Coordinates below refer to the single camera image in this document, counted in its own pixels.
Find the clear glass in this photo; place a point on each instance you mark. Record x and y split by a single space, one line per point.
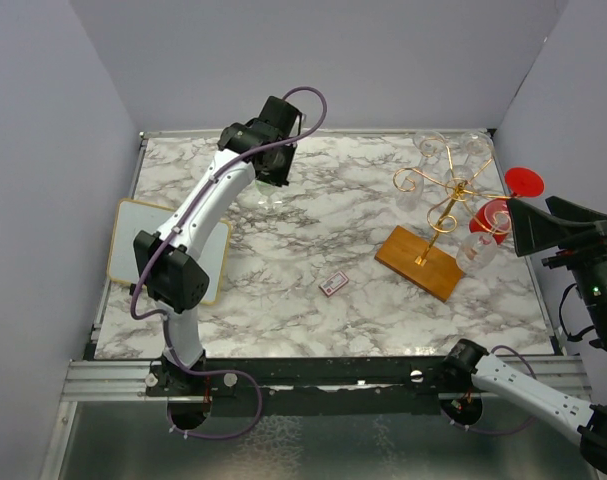
457 175
476 252
271 202
477 148
431 145

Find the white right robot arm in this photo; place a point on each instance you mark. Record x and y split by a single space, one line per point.
583 423

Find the green plastic wine glass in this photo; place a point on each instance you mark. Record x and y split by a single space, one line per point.
264 188

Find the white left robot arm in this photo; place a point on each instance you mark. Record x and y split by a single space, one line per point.
171 281

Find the small red white card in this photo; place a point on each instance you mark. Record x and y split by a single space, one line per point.
333 284

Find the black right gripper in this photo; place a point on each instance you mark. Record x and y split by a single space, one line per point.
532 229

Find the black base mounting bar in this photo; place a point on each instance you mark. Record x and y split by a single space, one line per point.
331 386

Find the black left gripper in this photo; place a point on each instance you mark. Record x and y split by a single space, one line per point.
280 177

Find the gold wire glass rack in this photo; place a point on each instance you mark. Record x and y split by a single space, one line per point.
419 260

